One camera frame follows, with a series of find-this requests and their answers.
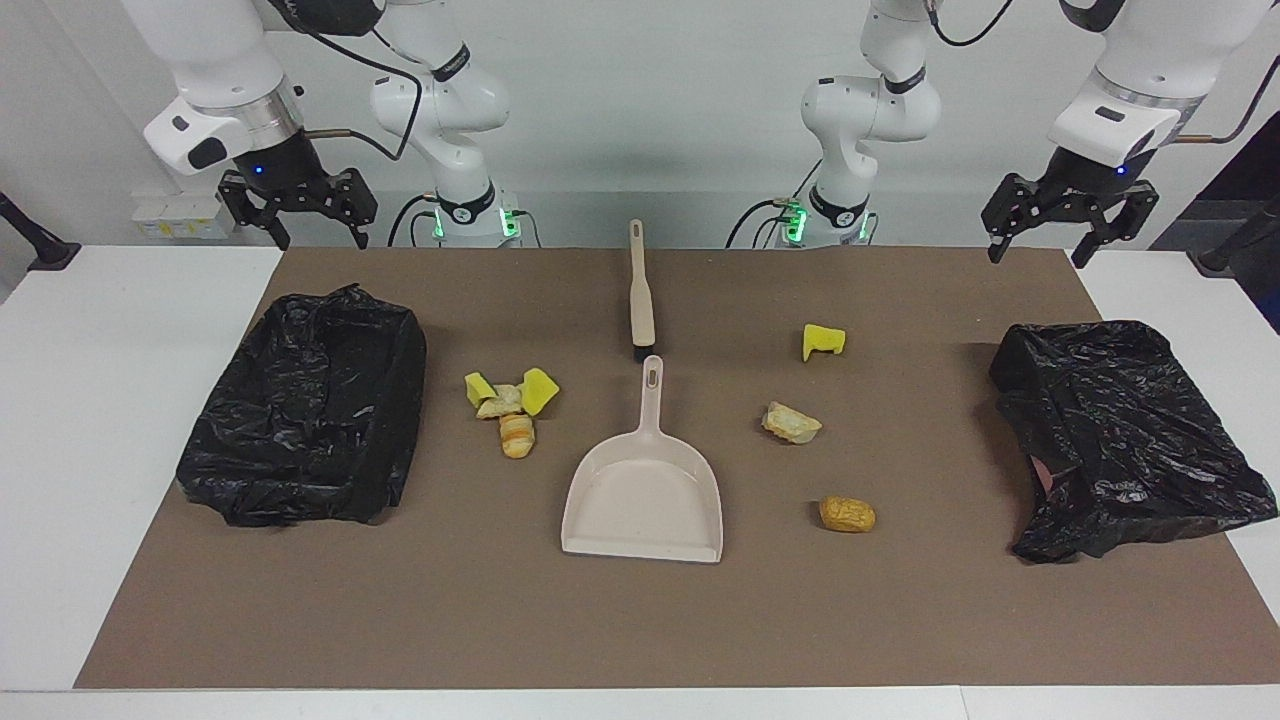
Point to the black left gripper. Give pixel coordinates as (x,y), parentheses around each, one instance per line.
(1085,185)

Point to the beige hand brush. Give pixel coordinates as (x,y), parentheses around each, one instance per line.
(641,300)

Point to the dark grey background furniture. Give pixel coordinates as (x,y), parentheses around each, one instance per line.
(1250,190)

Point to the brown table mat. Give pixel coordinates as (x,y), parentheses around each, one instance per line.
(600,620)

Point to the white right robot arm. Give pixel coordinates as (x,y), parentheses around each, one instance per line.
(440,110)

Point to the brown oval bread roll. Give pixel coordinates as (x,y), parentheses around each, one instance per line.
(847,514)

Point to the black stand pole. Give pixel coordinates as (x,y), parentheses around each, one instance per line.
(45,250)
(1225,255)

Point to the large pale bread chunk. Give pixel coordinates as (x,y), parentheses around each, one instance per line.
(790,423)

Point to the large yellow sponge piece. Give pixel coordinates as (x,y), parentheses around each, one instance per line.
(540,390)

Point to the white wall power strip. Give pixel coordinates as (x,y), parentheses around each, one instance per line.
(180,215)

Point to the crumpled black bag bin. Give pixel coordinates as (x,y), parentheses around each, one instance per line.
(1120,430)

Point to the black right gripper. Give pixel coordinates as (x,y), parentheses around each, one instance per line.
(280,170)

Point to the beige plastic dustpan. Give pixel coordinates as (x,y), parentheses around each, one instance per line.
(640,490)

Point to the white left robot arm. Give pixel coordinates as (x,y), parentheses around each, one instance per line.
(860,110)

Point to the striped croissant piece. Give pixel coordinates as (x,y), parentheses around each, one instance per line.
(516,438)

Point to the small pale bread chunk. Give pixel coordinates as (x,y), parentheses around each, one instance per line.
(500,403)

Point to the small yellow sponge piece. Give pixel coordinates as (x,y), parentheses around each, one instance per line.
(478,388)

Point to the notched yellow sponge piece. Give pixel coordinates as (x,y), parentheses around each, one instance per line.
(822,342)

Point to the box-shaped black bag bin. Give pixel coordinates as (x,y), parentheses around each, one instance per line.
(300,400)

